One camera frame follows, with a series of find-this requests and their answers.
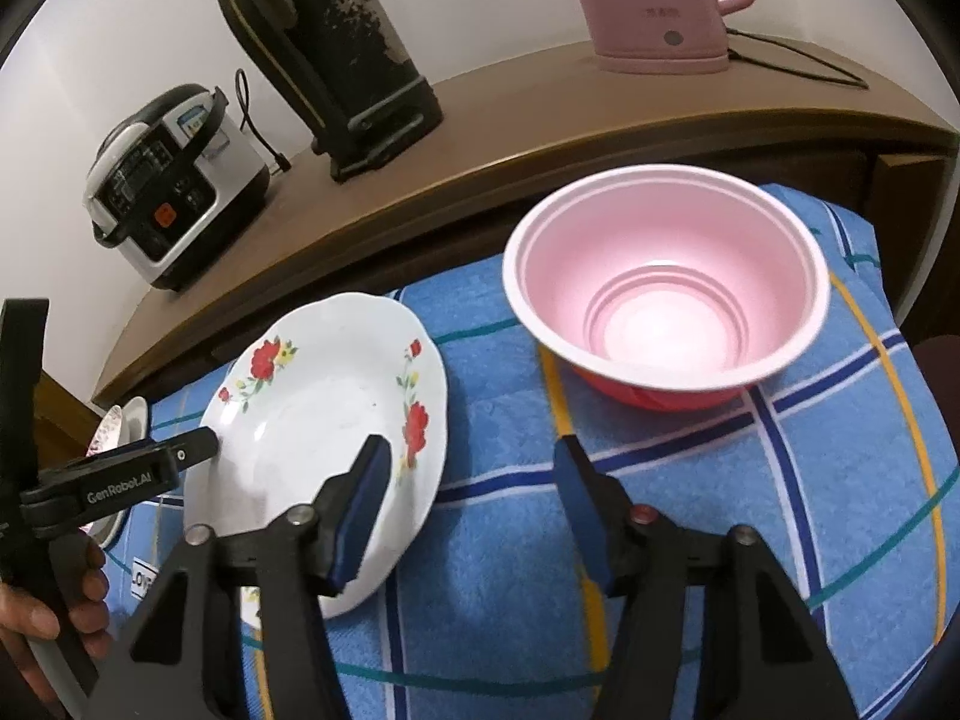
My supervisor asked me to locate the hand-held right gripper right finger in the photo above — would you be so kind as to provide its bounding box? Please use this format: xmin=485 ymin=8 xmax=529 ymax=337
xmin=553 ymin=435 xmax=860 ymax=720

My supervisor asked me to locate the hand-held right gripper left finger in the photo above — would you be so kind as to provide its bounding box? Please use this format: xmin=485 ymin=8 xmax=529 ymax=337
xmin=82 ymin=433 xmax=395 ymax=720

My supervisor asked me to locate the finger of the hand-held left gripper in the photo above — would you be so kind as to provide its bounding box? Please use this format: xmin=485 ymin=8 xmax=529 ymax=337
xmin=154 ymin=426 xmax=223 ymax=497

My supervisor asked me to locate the patterned rim plate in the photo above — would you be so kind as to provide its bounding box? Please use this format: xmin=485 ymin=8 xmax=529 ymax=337
xmin=84 ymin=403 xmax=125 ymax=460

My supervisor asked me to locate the stack of plates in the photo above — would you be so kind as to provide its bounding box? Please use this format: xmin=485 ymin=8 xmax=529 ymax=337
xmin=88 ymin=395 xmax=151 ymax=550

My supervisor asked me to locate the white floral plate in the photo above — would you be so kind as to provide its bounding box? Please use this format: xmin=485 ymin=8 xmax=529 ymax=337
xmin=182 ymin=292 xmax=449 ymax=620

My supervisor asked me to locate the pink plastic bowl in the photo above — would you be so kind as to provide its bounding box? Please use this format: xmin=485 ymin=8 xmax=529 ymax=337
xmin=502 ymin=169 xmax=832 ymax=412

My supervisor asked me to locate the person's left hand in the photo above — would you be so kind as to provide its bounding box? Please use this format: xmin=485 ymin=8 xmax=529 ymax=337
xmin=0 ymin=534 xmax=115 ymax=720

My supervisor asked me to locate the blue checkered blanket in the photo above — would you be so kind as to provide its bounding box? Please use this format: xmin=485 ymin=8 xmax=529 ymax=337
xmin=97 ymin=184 xmax=950 ymax=720

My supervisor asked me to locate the silver black rice cooker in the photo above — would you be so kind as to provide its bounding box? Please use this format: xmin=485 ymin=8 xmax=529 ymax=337
xmin=82 ymin=84 xmax=272 ymax=293

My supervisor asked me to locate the brown wooden cabinet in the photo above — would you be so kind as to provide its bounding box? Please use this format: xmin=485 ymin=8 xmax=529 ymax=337
xmin=90 ymin=36 xmax=960 ymax=406

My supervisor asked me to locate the black thermos flask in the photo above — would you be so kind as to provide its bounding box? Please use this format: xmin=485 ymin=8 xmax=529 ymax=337
xmin=191 ymin=0 xmax=443 ymax=182

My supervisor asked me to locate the pink electric kettle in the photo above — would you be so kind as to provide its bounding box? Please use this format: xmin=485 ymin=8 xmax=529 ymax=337
xmin=559 ymin=0 xmax=758 ymax=76

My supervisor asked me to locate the black rice cooker cable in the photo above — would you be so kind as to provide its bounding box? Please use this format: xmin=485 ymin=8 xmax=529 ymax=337
xmin=234 ymin=69 xmax=292 ymax=175

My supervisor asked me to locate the black kettle cable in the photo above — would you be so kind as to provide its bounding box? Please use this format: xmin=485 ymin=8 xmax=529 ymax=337
xmin=724 ymin=26 xmax=871 ymax=89

